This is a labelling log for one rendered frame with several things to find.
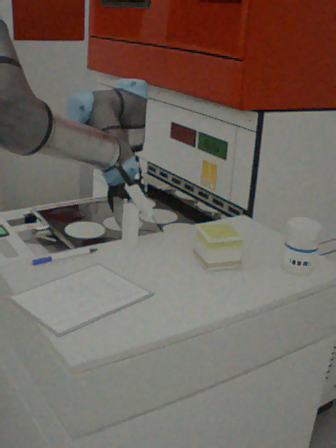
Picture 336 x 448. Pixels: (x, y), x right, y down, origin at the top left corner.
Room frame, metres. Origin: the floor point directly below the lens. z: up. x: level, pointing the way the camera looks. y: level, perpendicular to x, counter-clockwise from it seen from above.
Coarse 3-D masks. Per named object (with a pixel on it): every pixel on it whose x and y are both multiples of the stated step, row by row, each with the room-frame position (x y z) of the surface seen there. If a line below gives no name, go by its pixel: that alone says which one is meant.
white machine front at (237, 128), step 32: (160, 96) 1.56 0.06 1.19; (192, 96) 1.44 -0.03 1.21; (160, 128) 1.55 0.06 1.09; (192, 128) 1.43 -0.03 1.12; (224, 128) 1.32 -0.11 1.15; (256, 128) 1.23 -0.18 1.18; (160, 160) 1.54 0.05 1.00; (192, 160) 1.42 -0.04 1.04; (224, 160) 1.31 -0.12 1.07; (256, 160) 1.24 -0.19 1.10; (224, 192) 1.30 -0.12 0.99
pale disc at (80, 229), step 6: (78, 222) 1.26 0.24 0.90; (84, 222) 1.26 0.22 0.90; (90, 222) 1.26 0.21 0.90; (66, 228) 1.21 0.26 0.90; (72, 228) 1.22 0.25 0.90; (78, 228) 1.22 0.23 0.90; (84, 228) 1.22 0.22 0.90; (90, 228) 1.22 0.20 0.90; (96, 228) 1.23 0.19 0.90; (102, 228) 1.23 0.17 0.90; (72, 234) 1.18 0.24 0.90; (78, 234) 1.18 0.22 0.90; (84, 234) 1.19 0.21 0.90; (90, 234) 1.19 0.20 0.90; (96, 234) 1.19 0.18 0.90
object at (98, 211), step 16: (48, 208) 1.33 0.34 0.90; (64, 208) 1.35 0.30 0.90; (80, 208) 1.35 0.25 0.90; (96, 208) 1.36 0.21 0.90; (160, 208) 1.40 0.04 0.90; (64, 224) 1.24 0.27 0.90; (144, 224) 1.28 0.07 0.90; (160, 224) 1.28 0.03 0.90; (192, 224) 1.30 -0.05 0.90; (80, 240) 1.15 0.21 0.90; (96, 240) 1.16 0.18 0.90; (112, 240) 1.17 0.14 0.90
